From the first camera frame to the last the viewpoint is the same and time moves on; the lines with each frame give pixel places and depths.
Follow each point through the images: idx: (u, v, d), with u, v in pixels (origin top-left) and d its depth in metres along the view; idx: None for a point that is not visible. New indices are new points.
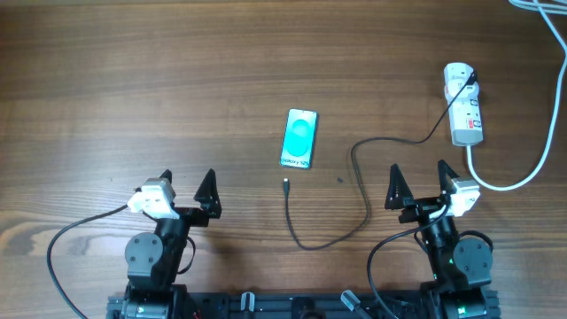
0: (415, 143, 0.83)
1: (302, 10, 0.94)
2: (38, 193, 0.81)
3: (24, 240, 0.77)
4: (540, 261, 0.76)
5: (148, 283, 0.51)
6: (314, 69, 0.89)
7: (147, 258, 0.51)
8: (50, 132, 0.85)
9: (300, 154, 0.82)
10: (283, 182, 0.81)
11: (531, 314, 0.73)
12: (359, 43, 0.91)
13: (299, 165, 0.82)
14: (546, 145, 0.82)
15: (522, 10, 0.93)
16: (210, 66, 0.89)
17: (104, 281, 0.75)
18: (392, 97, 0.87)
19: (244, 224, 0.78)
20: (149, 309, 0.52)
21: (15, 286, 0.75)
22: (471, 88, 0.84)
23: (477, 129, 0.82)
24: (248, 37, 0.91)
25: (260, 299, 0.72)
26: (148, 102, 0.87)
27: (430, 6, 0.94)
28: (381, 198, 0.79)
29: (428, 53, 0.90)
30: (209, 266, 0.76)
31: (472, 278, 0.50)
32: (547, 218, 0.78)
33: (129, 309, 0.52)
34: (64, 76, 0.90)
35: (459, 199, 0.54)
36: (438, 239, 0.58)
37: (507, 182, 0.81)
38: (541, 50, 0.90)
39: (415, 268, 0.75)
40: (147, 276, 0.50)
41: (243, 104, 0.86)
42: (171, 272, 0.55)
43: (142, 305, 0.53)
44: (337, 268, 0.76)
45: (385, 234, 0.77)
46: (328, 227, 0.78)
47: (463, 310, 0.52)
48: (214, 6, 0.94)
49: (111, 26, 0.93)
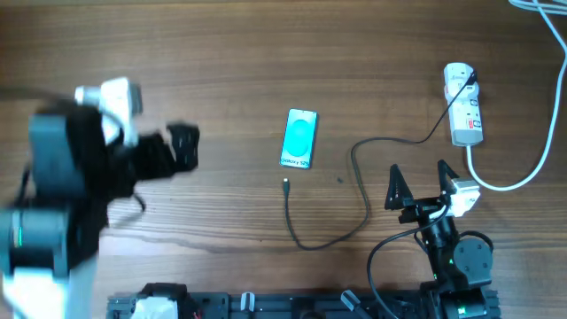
0: (415, 143, 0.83)
1: (302, 10, 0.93)
2: None
3: None
4: (540, 261, 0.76)
5: (47, 148, 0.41)
6: (314, 69, 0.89)
7: (50, 168, 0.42)
8: None
9: (300, 154, 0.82)
10: (283, 182, 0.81)
11: (530, 314, 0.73)
12: (359, 43, 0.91)
13: (299, 165, 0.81)
14: (546, 145, 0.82)
15: (522, 10, 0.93)
16: (210, 66, 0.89)
17: (104, 281, 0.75)
18: (392, 97, 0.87)
19: (244, 223, 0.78)
20: (31, 217, 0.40)
21: None
22: (472, 88, 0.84)
23: (477, 129, 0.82)
24: (248, 37, 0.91)
25: (260, 299, 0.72)
26: (148, 102, 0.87)
27: (430, 6, 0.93)
28: (381, 198, 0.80)
29: (428, 53, 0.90)
30: (209, 266, 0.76)
31: (473, 278, 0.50)
32: (547, 218, 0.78)
33: (3, 218, 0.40)
34: (64, 76, 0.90)
35: (459, 200, 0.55)
36: (438, 239, 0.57)
37: (507, 182, 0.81)
38: (541, 50, 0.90)
39: (415, 268, 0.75)
40: (59, 123, 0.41)
41: (243, 104, 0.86)
42: (82, 209, 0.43)
43: (23, 213, 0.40)
44: (337, 268, 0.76)
45: (385, 234, 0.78)
46: (328, 227, 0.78)
47: (463, 311, 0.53)
48: (214, 5, 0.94)
49: (111, 26, 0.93)
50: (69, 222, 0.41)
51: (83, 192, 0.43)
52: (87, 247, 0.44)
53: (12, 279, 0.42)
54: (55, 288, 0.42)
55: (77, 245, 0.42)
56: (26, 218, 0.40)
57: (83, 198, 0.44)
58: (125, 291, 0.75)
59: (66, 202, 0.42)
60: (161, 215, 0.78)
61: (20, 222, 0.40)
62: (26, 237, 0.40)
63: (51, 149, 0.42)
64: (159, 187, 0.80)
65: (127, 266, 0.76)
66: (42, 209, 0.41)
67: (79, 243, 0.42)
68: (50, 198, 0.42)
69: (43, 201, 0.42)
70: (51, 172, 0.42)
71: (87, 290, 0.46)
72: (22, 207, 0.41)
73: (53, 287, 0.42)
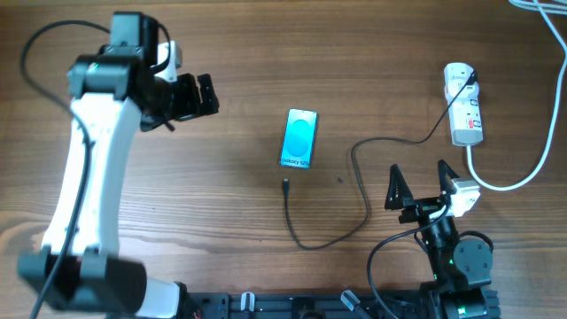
0: (415, 143, 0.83)
1: (302, 10, 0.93)
2: (38, 193, 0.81)
3: (24, 241, 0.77)
4: (540, 261, 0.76)
5: (126, 26, 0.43)
6: (314, 69, 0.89)
7: (121, 44, 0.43)
8: (51, 132, 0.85)
9: (300, 154, 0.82)
10: (283, 182, 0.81)
11: (531, 314, 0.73)
12: (358, 43, 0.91)
13: (299, 165, 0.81)
14: (546, 145, 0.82)
15: (522, 10, 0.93)
16: (210, 66, 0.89)
17: None
18: (392, 97, 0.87)
19: (244, 223, 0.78)
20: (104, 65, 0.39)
21: (16, 286, 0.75)
22: (472, 88, 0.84)
23: (477, 129, 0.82)
24: (248, 37, 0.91)
25: (260, 299, 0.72)
26: None
27: (430, 6, 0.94)
28: (381, 198, 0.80)
29: (428, 53, 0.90)
30: (209, 266, 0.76)
31: (473, 278, 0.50)
32: (547, 218, 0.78)
33: (80, 64, 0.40)
34: (63, 76, 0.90)
35: (459, 200, 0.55)
36: (438, 239, 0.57)
37: (507, 182, 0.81)
38: (541, 50, 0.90)
39: (415, 268, 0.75)
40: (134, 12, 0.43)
41: (242, 104, 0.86)
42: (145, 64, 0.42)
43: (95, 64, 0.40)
44: (337, 268, 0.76)
45: (385, 234, 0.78)
46: (328, 227, 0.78)
47: (463, 311, 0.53)
48: (214, 5, 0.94)
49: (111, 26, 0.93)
50: (132, 59, 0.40)
51: (143, 55, 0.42)
52: (139, 105, 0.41)
53: (80, 100, 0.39)
54: (112, 103, 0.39)
55: (137, 81, 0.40)
56: (95, 66, 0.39)
57: (142, 61, 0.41)
58: None
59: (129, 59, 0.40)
60: (162, 215, 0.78)
61: (88, 72, 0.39)
62: (91, 82, 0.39)
63: (130, 23, 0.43)
64: (159, 187, 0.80)
65: None
66: (112, 58, 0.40)
67: (141, 81, 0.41)
68: (115, 56, 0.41)
69: (112, 56, 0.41)
70: (120, 50, 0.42)
71: (125, 152, 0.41)
72: (94, 58, 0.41)
73: (98, 128, 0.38)
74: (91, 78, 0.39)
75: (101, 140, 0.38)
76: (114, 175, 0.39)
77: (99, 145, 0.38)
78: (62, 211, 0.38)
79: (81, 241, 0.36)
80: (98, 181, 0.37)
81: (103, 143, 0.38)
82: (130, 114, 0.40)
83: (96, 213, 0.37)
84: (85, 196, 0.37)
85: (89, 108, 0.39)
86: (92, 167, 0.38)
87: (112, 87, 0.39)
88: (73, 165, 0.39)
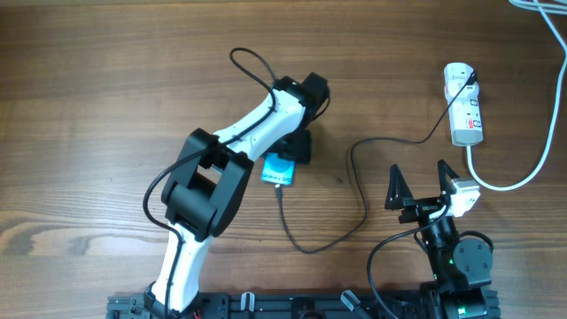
0: (415, 143, 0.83)
1: (302, 10, 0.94)
2: (38, 193, 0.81)
3: (24, 240, 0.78)
4: (540, 261, 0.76)
5: (316, 82, 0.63)
6: (314, 69, 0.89)
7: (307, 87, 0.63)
8: (51, 132, 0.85)
9: (282, 170, 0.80)
10: (276, 188, 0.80)
11: (531, 314, 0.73)
12: (358, 43, 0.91)
13: (280, 181, 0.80)
14: (546, 146, 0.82)
15: (522, 10, 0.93)
16: (210, 66, 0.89)
17: (104, 281, 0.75)
18: (392, 97, 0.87)
19: (244, 223, 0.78)
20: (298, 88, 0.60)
21: (15, 286, 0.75)
22: (472, 88, 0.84)
23: (477, 129, 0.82)
24: (248, 37, 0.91)
25: (260, 299, 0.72)
26: (148, 102, 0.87)
27: (430, 6, 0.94)
28: (381, 198, 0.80)
29: (428, 54, 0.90)
30: (209, 266, 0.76)
31: (473, 278, 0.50)
32: (548, 218, 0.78)
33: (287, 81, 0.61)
34: (63, 76, 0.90)
35: (459, 200, 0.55)
36: (438, 239, 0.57)
37: (507, 182, 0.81)
38: (541, 50, 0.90)
39: (415, 268, 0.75)
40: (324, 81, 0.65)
41: (242, 103, 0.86)
42: (315, 104, 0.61)
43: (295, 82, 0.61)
44: (337, 268, 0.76)
45: (385, 234, 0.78)
46: (328, 227, 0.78)
47: (463, 311, 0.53)
48: (214, 6, 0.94)
49: (111, 26, 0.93)
50: (313, 94, 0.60)
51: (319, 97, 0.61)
52: (291, 122, 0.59)
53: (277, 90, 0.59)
54: (294, 105, 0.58)
55: (306, 109, 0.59)
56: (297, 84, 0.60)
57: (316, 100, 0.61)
58: (125, 291, 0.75)
59: (314, 96, 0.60)
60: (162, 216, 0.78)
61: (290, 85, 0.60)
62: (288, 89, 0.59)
63: (320, 83, 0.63)
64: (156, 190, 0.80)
65: (127, 266, 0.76)
66: (303, 88, 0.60)
67: (307, 111, 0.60)
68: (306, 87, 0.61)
69: (303, 87, 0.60)
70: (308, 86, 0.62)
71: (274, 136, 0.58)
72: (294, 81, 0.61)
73: (283, 107, 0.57)
74: (289, 89, 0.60)
75: (279, 113, 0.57)
76: (267, 142, 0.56)
77: (275, 115, 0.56)
78: (235, 128, 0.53)
79: (237, 146, 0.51)
80: (265, 131, 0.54)
81: (279, 114, 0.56)
82: (292, 119, 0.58)
83: (255, 143, 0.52)
84: (253, 132, 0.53)
85: (283, 97, 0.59)
86: (265, 121, 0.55)
87: (296, 99, 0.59)
88: (258, 113, 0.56)
